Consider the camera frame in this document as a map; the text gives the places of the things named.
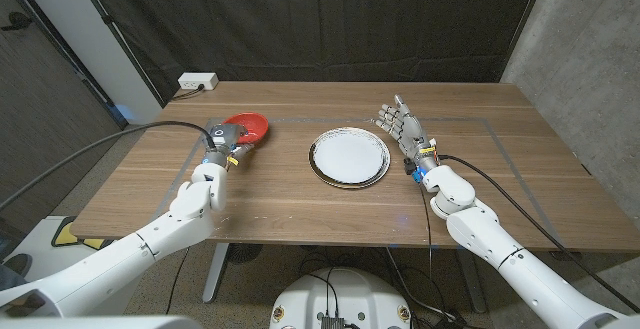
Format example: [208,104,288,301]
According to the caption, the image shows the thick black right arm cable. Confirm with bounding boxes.
[437,153,640,314]

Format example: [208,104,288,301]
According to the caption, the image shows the white power strip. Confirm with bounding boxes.
[177,72,220,91]

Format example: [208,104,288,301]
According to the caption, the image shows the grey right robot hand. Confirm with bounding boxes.
[374,94,441,172]

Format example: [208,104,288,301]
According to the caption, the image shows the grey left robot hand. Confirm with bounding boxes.
[201,122,255,168]

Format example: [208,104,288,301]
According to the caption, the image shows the black torso cable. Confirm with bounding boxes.
[305,271,341,318]

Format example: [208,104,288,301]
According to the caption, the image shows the black backdrop curtain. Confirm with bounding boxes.
[72,0,544,105]

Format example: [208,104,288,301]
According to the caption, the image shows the black shoe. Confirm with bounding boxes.
[0,253,32,290]

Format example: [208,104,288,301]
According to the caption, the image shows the black power strip cord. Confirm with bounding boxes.
[171,84,206,102]

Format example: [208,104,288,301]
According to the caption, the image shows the white plate with dark rim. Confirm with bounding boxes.
[308,126,392,191]

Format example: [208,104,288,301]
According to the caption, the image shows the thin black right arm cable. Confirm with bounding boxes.
[417,179,434,283]

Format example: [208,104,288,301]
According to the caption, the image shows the black backdrop stand pole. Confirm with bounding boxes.
[499,0,550,83]
[72,0,166,108]

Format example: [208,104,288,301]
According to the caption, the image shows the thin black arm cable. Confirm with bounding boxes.
[417,179,434,283]
[164,246,191,315]

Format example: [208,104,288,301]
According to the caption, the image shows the white floor platform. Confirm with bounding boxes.
[9,215,146,315]

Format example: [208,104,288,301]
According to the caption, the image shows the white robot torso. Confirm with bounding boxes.
[268,267,412,329]

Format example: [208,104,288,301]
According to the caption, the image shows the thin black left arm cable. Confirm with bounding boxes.
[164,246,191,315]

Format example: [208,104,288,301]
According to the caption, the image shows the black door handle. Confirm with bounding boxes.
[0,11,34,32]

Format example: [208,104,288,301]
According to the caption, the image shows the black floor power adapter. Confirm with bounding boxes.
[433,310,467,329]

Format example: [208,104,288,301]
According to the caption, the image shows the grey table leg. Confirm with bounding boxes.
[455,248,487,314]
[201,242,231,304]

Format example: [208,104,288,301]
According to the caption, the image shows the red bowl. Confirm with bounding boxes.
[221,112,270,146]

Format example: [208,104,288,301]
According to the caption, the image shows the black round floor fan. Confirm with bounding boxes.
[227,242,264,265]

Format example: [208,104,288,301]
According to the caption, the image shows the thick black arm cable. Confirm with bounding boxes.
[0,120,218,213]
[437,153,640,314]

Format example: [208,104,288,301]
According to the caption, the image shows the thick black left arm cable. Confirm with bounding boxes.
[0,120,218,213]

